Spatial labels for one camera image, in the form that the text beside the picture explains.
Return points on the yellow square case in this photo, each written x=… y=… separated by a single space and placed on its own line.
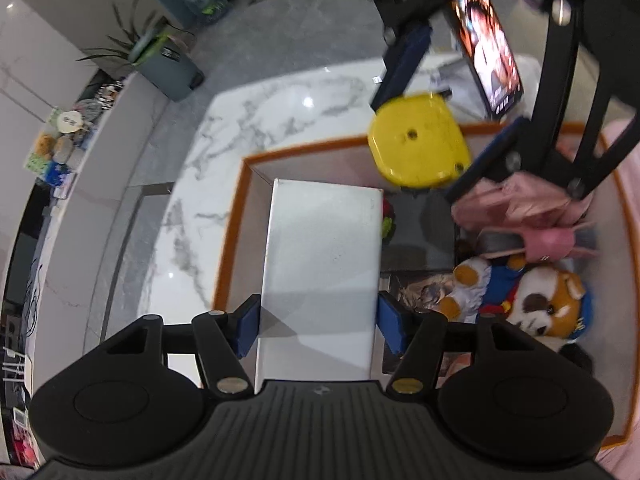
x=420 y=135

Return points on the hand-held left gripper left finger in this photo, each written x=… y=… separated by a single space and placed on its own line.
x=247 y=325

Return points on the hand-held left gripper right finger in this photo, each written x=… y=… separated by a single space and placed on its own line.
x=390 y=325

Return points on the small green red toy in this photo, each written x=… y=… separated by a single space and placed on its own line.
x=388 y=225

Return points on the clutter of small shelf items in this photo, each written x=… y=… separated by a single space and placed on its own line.
x=65 y=135

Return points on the pink mini backpack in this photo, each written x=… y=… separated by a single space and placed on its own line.
x=520 y=200

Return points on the smartphone with lit screen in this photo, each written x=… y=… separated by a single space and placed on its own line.
x=492 y=50

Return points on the pink cloth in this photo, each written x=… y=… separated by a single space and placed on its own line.
x=625 y=170

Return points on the brown white plush dog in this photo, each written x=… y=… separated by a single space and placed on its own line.
x=540 y=300

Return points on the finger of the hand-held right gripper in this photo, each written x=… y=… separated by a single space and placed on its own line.
x=407 y=60
x=495 y=155

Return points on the long leaf potted plant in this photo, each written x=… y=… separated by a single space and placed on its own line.
x=127 y=40

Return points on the grey trash bin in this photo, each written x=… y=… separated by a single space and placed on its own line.
x=172 y=67

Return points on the white rectangular box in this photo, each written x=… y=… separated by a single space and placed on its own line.
x=320 y=240

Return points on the white cardboard box orange rim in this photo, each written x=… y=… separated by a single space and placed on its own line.
x=245 y=240

